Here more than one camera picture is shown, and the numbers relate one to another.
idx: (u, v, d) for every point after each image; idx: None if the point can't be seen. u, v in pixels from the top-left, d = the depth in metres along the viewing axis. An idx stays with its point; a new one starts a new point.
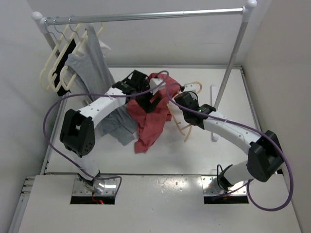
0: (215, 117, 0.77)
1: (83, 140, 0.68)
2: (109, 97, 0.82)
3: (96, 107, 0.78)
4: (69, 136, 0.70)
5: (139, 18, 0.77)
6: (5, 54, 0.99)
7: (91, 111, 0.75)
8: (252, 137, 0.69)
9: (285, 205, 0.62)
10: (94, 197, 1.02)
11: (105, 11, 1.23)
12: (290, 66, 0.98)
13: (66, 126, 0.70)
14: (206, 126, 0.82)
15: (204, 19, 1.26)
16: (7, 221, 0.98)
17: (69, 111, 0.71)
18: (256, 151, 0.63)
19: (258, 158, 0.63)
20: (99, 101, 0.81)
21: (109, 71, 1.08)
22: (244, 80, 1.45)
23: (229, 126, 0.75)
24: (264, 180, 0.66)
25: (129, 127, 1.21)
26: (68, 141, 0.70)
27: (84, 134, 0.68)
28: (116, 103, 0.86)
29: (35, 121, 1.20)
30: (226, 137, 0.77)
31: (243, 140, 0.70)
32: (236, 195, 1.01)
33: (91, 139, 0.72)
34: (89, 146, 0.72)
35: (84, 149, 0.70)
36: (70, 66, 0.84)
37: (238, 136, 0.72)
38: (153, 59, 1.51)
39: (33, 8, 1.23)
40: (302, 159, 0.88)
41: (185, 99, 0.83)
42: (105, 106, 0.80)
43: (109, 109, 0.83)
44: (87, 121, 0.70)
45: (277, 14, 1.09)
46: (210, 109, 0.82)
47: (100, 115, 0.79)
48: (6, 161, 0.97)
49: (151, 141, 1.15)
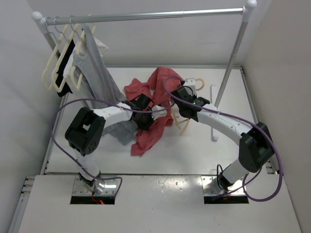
0: (209, 109, 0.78)
1: (91, 137, 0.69)
2: (119, 108, 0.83)
3: (108, 111, 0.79)
4: (77, 132, 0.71)
5: (139, 18, 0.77)
6: (5, 53, 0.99)
7: (102, 113, 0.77)
8: (243, 128, 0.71)
9: (275, 194, 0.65)
10: (95, 197, 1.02)
11: (105, 11, 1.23)
12: (290, 66, 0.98)
13: (76, 122, 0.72)
14: (199, 118, 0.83)
15: (204, 19, 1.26)
16: (7, 221, 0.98)
17: (82, 109, 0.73)
18: (247, 141, 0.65)
19: (249, 149, 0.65)
20: (111, 108, 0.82)
21: (108, 72, 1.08)
22: (244, 80, 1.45)
23: (222, 118, 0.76)
24: (255, 170, 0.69)
25: (128, 127, 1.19)
26: (74, 137, 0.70)
27: (93, 132, 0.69)
28: (124, 116, 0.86)
29: (35, 121, 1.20)
30: (218, 129, 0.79)
31: (235, 131, 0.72)
32: (235, 195, 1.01)
33: (96, 139, 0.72)
34: (93, 145, 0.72)
35: (88, 147, 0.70)
36: (77, 66, 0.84)
37: (230, 127, 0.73)
38: (153, 59, 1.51)
39: (33, 9, 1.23)
40: (302, 159, 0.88)
41: (180, 93, 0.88)
42: (115, 112, 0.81)
43: (117, 118, 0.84)
44: (98, 120, 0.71)
45: (277, 14, 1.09)
46: (204, 102, 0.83)
47: (110, 120, 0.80)
48: (6, 161, 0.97)
49: (148, 144, 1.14)
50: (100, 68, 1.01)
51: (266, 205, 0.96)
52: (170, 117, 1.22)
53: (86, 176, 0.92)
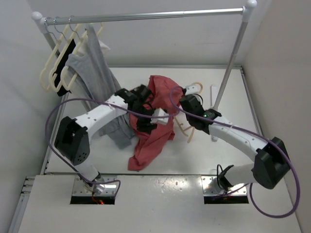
0: (221, 123, 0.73)
1: (76, 150, 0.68)
2: (109, 106, 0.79)
3: (93, 116, 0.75)
4: (63, 143, 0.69)
5: (138, 18, 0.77)
6: (5, 53, 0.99)
7: (87, 120, 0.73)
8: (259, 143, 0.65)
9: (289, 214, 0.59)
10: (94, 197, 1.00)
11: (104, 11, 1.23)
12: (290, 66, 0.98)
13: (60, 133, 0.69)
14: (211, 130, 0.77)
15: (204, 18, 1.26)
16: (8, 221, 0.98)
17: (65, 119, 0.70)
18: (263, 158, 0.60)
19: (265, 166, 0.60)
20: (98, 109, 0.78)
21: (111, 72, 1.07)
22: (244, 80, 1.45)
23: (235, 132, 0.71)
24: (271, 189, 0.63)
25: (126, 132, 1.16)
26: (61, 149, 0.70)
27: (77, 145, 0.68)
28: (115, 114, 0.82)
29: (35, 121, 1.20)
30: (232, 144, 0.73)
31: (249, 146, 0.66)
32: (236, 195, 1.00)
33: (84, 148, 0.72)
34: (82, 155, 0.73)
35: (77, 158, 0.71)
36: (71, 66, 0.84)
37: (244, 142, 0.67)
38: (153, 59, 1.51)
39: (33, 9, 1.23)
40: (302, 160, 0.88)
41: (190, 104, 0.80)
42: (103, 115, 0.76)
43: (108, 118, 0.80)
44: (81, 132, 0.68)
45: (277, 14, 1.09)
46: (215, 115, 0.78)
47: (98, 124, 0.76)
48: (5, 161, 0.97)
49: (147, 163, 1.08)
50: (100, 68, 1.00)
51: (266, 206, 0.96)
52: (172, 131, 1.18)
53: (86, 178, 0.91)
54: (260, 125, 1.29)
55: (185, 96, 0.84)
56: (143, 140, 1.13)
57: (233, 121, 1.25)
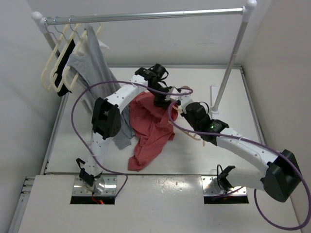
0: (228, 135, 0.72)
1: (112, 124, 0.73)
2: (132, 85, 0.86)
3: (121, 95, 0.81)
4: (99, 121, 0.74)
5: (138, 18, 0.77)
6: (6, 53, 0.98)
7: (116, 99, 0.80)
8: (269, 157, 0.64)
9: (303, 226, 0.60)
10: (95, 197, 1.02)
11: (104, 11, 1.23)
12: (290, 66, 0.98)
13: (96, 111, 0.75)
14: (219, 142, 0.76)
15: (204, 19, 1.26)
16: (7, 221, 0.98)
17: (98, 100, 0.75)
18: (274, 172, 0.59)
19: (277, 180, 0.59)
20: (124, 89, 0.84)
21: (110, 72, 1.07)
22: (244, 80, 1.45)
23: (244, 144, 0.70)
24: (283, 200, 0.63)
25: (126, 132, 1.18)
26: (97, 125, 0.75)
27: (113, 120, 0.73)
28: (137, 91, 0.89)
29: (35, 121, 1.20)
30: (240, 156, 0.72)
31: (260, 159, 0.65)
32: (236, 195, 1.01)
33: (117, 123, 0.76)
34: (116, 129, 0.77)
35: (112, 131, 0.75)
36: (73, 66, 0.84)
37: (253, 155, 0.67)
38: (153, 59, 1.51)
39: (33, 9, 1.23)
40: (302, 159, 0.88)
41: (198, 114, 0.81)
42: (129, 93, 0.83)
43: (132, 96, 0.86)
44: (114, 109, 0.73)
45: (277, 13, 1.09)
46: (222, 126, 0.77)
47: (125, 102, 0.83)
48: (5, 161, 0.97)
49: (147, 162, 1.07)
50: (100, 68, 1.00)
51: (266, 205, 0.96)
52: (172, 131, 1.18)
53: (89, 171, 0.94)
54: (260, 125, 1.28)
55: (193, 104, 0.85)
56: (144, 140, 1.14)
57: (233, 121, 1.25)
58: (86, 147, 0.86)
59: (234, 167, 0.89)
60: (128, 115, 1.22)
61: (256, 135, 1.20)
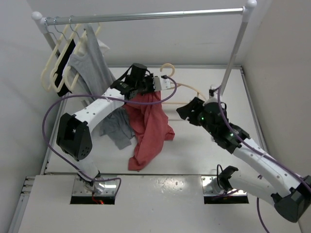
0: (251, 148, 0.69)
1: (78, 145, 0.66)
2: (106, 100, 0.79)
3: (92, 110, 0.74)
4: (65, 140, 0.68)
5: (138, 18, 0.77)
6: (6, 54, 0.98)
7: (86, 114, 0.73)
8: (292, 181, 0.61)
9: None
10: (94, 197, 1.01)
11: (104, 11, 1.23)
12: (290, 66, 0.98)
13: (62, 130, 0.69)
14: (237, 152, 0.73)
15: (204, 19, 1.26)
16: (7, 221, 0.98)
17: (64, 116, 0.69)
18: (296, 200, 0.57)
19: (297, 208, 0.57)
20: (96, 104, 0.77)
21: (109, 71, 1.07)
22: (244, 80, 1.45)
23: (266, 162, 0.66)
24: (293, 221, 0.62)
25: (126, 132, 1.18)
26: (64, 145, 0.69)
27: (80, 141, 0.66)
28: (113, 106, 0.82)
29: (35, 121, 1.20)
30: (258, 172, 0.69)
31: (282, 182, 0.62)
32: (236, 195, 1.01)
33: (87, 143, 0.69)
34: (86, 150, 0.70)
35: (81, 152, 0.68)
36: (73, 66, 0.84)
37: (275, 176, 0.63)
38: (153, 59, 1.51)
39: (33, 9, 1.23)
40: (302, 159, 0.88)
41: (218, 117, 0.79)
42: (101, 108, 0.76)
43: (107, 110, 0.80)
44: (82, 126, 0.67)
45: (277, 13, 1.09)
46: (243, 134, 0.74)
47: (96, 118, 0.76)
48: (5, 161, 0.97)
49: (147, 162, 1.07)
50: (100, 67, 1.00)
51: (266, 206, 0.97)
52: (171, 131, 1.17)
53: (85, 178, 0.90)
54: (259, 124, 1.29)
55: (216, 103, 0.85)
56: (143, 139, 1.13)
57: (233, 121, 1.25)
58: (71, 164, 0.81)
59: (237, 169, 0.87)
60: (128, 115, 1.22)
61: (256, 135, 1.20)
